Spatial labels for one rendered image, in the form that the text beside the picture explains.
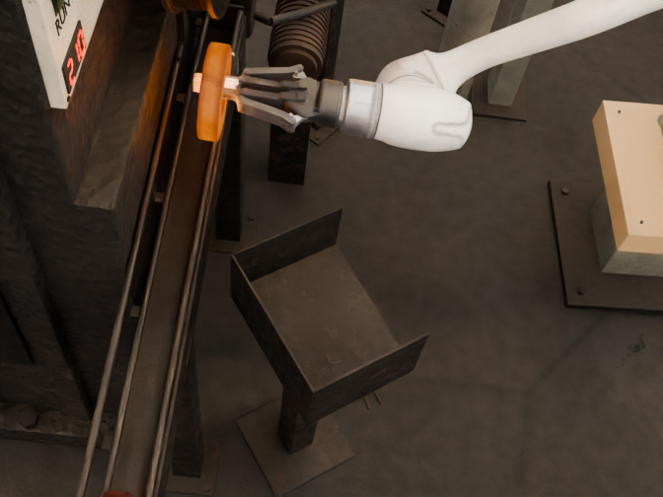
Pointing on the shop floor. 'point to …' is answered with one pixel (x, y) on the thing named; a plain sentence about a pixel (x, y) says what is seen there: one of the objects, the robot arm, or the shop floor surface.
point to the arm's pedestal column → (600, 254)
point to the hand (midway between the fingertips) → (215, 85)
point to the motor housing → (278, 154)
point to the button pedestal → (506, 75)
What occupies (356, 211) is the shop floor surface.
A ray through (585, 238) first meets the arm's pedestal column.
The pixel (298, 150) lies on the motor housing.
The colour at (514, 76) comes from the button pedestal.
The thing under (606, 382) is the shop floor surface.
